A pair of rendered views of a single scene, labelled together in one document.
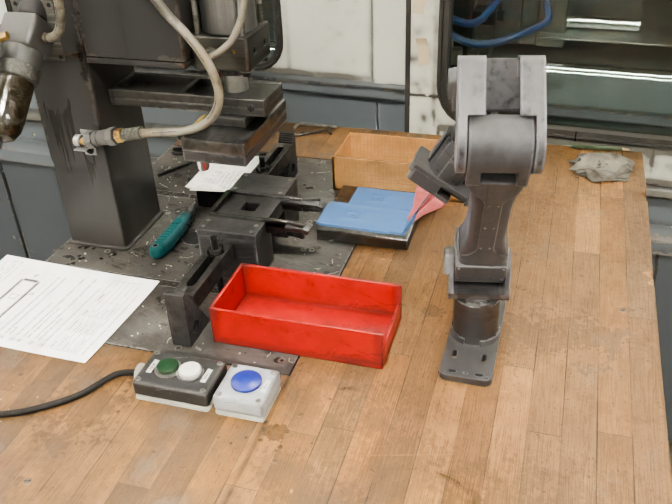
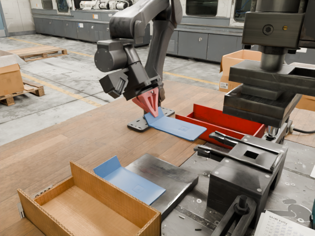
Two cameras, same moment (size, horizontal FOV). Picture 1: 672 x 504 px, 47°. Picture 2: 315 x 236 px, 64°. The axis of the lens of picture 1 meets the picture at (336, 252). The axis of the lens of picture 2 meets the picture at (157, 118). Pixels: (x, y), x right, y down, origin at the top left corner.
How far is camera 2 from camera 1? 1.65 m
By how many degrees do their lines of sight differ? 119
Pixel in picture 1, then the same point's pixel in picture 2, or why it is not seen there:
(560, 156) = not seen: outside the picture
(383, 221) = (168, 122)
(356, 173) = (140, 212)
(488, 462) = (176, 99)
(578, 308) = (104, 119)
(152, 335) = (296, 147)
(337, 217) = (193, 129)
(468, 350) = not seen: hidden behind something
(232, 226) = (262, 142)
